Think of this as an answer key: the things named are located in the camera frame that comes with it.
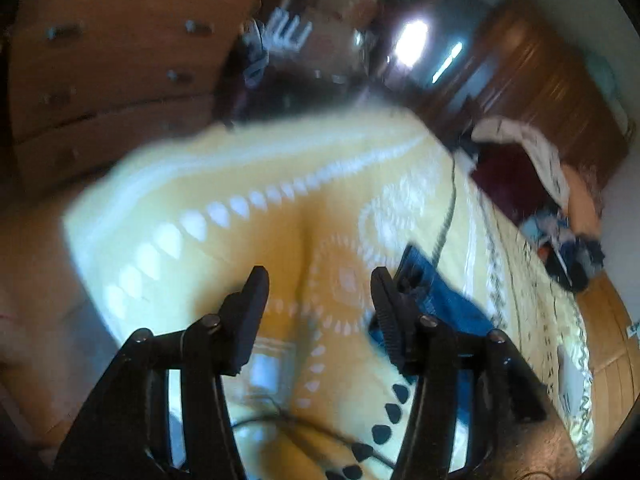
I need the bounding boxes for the pile of dark blue clothes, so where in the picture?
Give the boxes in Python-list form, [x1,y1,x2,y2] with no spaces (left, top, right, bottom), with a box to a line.
[520,210,607,292]

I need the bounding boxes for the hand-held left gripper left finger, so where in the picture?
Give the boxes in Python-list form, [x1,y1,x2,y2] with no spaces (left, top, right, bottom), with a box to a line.
[52,266,271,480]

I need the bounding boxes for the dark red armchair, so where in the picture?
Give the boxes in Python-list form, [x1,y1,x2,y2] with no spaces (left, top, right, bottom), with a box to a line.
[470,147,557,222]

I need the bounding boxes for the white wifi router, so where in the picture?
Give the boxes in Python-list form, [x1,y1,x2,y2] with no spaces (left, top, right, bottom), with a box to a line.
[262,7,314,54]

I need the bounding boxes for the white crumpled cloth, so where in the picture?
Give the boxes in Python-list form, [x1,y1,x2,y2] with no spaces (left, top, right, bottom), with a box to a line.
[470,115,571,206]

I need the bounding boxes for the wooden headboard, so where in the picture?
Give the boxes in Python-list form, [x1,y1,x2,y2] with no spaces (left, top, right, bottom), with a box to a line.
[575,270,640,461]

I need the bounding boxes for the peach pillow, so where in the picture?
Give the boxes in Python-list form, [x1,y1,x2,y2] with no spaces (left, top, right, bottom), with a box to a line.
[564,165,602,237]

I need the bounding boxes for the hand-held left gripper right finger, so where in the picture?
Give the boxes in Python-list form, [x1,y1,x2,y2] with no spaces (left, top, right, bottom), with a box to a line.
[370,267,583,480]

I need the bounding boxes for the yellow patterned bedspread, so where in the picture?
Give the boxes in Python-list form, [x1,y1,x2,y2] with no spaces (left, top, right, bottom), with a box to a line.
[62,107,596,480]

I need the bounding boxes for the wooden dresser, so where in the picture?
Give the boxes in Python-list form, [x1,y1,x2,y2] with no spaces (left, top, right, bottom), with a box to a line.
[7,0,276,186]

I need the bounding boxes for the dark blue pants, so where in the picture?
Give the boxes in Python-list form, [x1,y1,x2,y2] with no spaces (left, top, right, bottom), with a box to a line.
[369,244,506,431]

